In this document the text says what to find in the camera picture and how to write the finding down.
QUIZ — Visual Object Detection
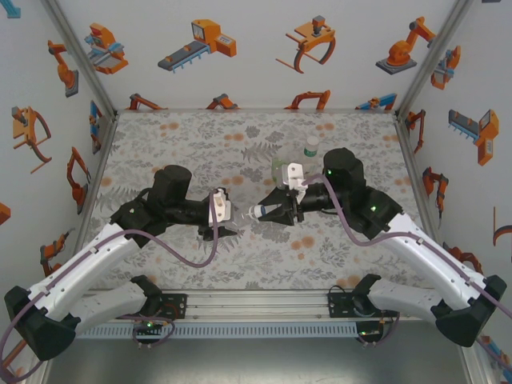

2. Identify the grey floral tablecloth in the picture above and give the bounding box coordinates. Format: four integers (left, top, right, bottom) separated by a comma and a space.
79, 108, 447, 292

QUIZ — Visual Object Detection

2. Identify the aluminium table edge rail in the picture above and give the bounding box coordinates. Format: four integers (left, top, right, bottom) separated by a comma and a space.
394, 113, 455, 289
59, 111, 121, 292
114, 106, 400, 116

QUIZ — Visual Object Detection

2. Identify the long aluminium base rail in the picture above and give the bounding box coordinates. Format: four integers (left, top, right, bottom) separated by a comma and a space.
42, 288, 475, 322

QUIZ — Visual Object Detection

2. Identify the blue conveyor wall sticker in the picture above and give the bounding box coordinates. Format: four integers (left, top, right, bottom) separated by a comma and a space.
88, 99, 105, 156
482, 335, 512, 379

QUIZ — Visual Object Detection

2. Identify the purple cable loop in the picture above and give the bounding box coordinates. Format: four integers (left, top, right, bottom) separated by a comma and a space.
357, 307, 402, 348
131, 313, 180, 350

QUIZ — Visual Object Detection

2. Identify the slotted grey cable tray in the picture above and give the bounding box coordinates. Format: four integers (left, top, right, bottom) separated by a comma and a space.
90, 321, 360, 340

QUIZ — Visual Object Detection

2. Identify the milling machine wall sticker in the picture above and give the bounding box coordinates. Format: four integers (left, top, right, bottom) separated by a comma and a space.
82, 22, 130, 76
430, 44, 462, 91

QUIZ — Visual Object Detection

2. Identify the orange claw wall sticker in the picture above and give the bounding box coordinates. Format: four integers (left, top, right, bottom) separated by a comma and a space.
490, 206, 512, 247
274, 14, 338, 75

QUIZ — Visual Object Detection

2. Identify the conveyor machine wall sticker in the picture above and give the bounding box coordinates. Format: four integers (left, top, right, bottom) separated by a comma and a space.
156, 18, 238, 75
446, 108, 501, 168

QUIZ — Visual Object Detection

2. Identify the aluminium frame post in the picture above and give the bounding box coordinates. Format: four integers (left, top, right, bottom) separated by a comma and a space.
39, 0, 120, 121
454, 318, 495, 384
394, 0, 477, 119

